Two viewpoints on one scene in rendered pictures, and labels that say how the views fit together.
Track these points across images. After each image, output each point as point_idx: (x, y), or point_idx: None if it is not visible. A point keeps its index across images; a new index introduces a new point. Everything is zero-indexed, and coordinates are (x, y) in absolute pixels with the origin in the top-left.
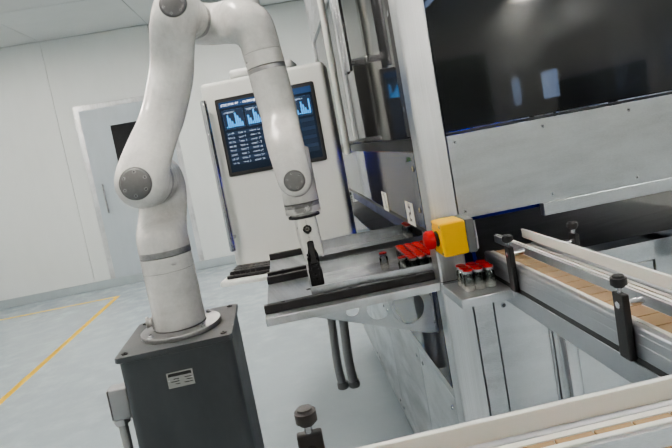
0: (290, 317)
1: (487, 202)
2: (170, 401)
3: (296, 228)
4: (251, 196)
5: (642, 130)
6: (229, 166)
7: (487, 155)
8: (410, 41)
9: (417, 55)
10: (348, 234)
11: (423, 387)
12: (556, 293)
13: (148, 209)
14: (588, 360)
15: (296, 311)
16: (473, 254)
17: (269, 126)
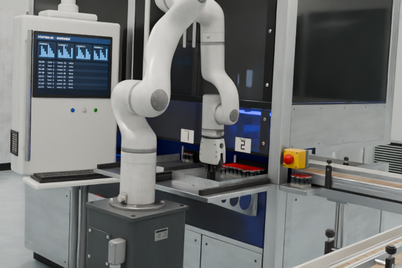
0: (218, 198)
1: (299, 143)
2: (153, 249)
3: (212, 144)
4: (46, 116)
5: (347, 118)
6: (34, 88)
7: (302, 118)
8: (289, 51)
9: (289, 60)
10: (113, 157)
11: (196, 262)
12: (367, 185)
13: (128, 117)
14: (316, 232)
15: (219, 194)
16: (291, 170)
17: (221, 80)
